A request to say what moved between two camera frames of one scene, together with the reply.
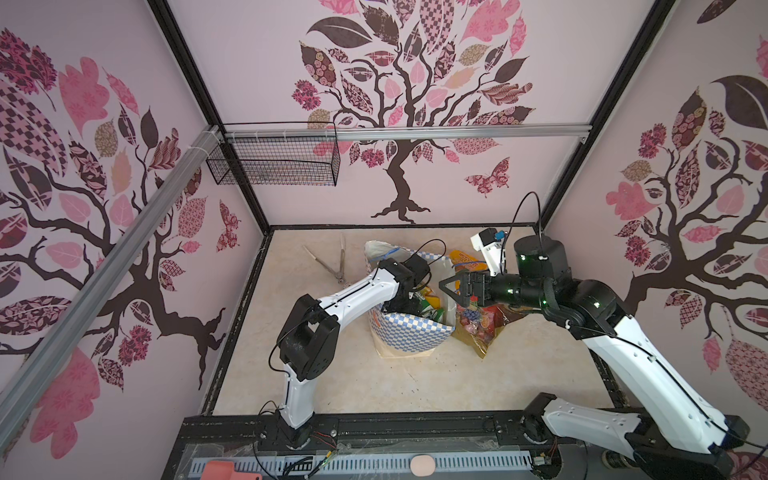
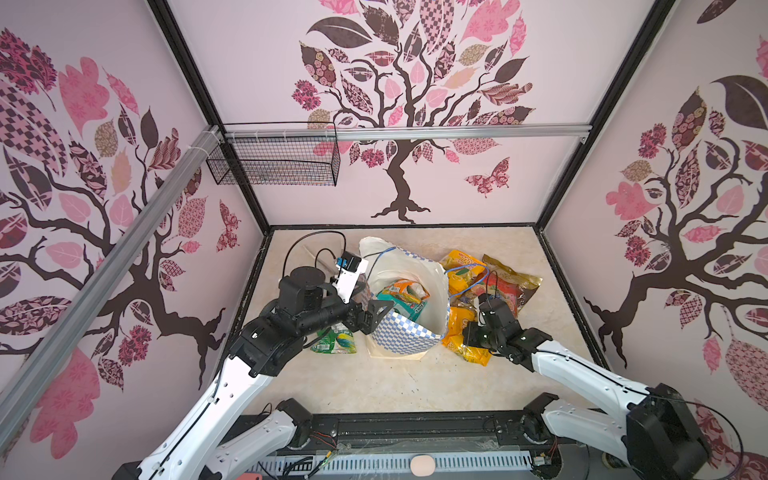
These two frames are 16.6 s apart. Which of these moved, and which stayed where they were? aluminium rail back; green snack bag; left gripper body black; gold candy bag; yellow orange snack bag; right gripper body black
Moved: green snack bag; gold candy bag; left gripper body black; right gripper body black
Stayed: aluminium rail back; yellow orange snack bag
